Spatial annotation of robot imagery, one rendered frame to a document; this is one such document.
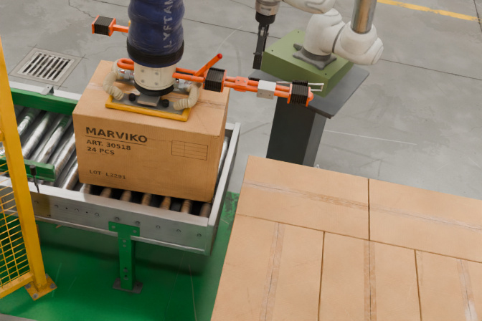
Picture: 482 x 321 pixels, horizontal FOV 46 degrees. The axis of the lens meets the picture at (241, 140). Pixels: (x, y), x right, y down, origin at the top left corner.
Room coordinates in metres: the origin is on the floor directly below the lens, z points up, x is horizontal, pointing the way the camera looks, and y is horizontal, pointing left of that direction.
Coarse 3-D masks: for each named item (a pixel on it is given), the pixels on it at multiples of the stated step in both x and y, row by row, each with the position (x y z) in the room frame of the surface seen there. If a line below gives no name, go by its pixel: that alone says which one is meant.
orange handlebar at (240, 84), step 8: (120, 64) 1.90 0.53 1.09; (128, 64) 1.90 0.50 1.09; (192, 72) 1.92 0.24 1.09; (192, 80) 1.88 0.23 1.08; (200, 80) 1.88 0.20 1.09; (232, 80) 1.92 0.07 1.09; (240, 80) 1.91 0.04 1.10; (248, 80) 1.92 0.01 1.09; (240, 88) 1.87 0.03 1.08; (248, 88) 1.87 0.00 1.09; (256, 88) 1.88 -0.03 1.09; (280, 88) 1.91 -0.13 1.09; (288, 88) 1.91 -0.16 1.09; (280, 96) 1.87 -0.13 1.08; (312, 96) 1.88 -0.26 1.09
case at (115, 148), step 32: (96, 96) 1.85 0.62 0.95; (224, 96) 1.98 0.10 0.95; (96, 128) 1.72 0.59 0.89; (128, 128) 1.72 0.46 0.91; (160, 128) 1.72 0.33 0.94; (192, 128) 1.74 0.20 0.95; (224, 128) 2.00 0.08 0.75; (96, 160) 1.72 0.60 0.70; (128, 160) 1.72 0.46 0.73; (160, 160) 1.72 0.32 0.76; (192, 160) 1.72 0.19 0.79; (160, 192) 1.72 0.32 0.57; (192, 192) 1.72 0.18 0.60
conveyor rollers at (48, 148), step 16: (16, 112) 2.14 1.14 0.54; (32, 112) 2.14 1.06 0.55; (48, 112) 2.16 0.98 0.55; (64, 128) 2.07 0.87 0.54; (32, 144) 1.93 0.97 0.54; (48, 144) 1.93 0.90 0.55; (224, 144) 2.12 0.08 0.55; (64, 160) 1.85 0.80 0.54; (224, 160) 2.01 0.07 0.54; (112, 192) 1.71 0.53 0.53; (128, 192) 1.71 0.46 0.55; (160, 208) 1.65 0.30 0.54; (208, 208) 1.69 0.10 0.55
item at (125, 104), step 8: (112, 96) 1.83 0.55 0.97; (128, 96) 1.82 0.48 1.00; (136, 96) 1.85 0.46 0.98; (112, 104) 1.78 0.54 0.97; (120, 104) 1.79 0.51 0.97; (128, 104) 1.79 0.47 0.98; (136, 104) 1.80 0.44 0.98; (160, 104) 1.82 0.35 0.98; (168, 104) 1.81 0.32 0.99; (144, 112) 1.77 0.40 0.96; (152, 112) 1.77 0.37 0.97; (160, 112) 1.78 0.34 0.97; (168, 112) 1.78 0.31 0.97; (176, 112) 1.79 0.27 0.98; (184, 112) 1.80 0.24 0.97; (184, 120) 1.77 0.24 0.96
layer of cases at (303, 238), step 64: (256, 192) 1.83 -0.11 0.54; (320, 192) 1.89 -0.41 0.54; (384, 192) 1.96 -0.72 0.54; (256, 256) 1.47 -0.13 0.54; (320, 256) 1.52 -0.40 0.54; (384, 256) 1.57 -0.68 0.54; (448, 256) 1.63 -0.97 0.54; (256, 320) 1.17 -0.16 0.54; (320, 320) 1.21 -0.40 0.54; (384, 320) 1.25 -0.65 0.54; (448, 320) 1.30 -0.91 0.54
